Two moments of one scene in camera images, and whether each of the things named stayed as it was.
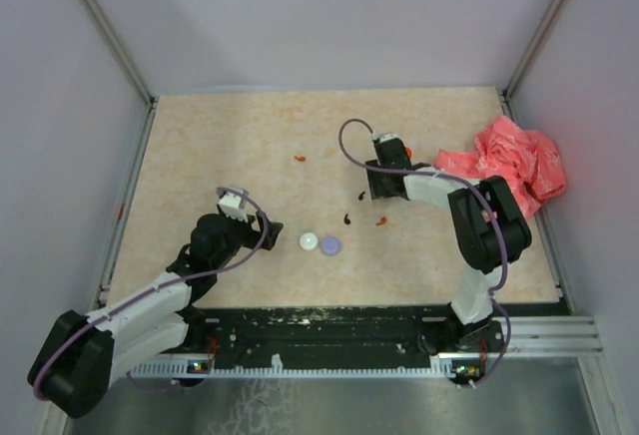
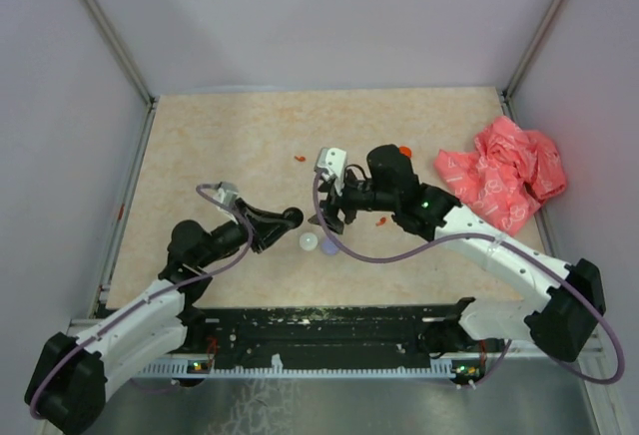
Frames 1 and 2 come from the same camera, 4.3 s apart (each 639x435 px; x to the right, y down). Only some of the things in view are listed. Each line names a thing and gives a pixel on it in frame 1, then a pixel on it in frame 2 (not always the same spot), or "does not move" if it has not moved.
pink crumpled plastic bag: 526,159 does not move
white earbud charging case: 308,241 does not move
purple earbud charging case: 330,245 does not move
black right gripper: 377,190 → 334,203
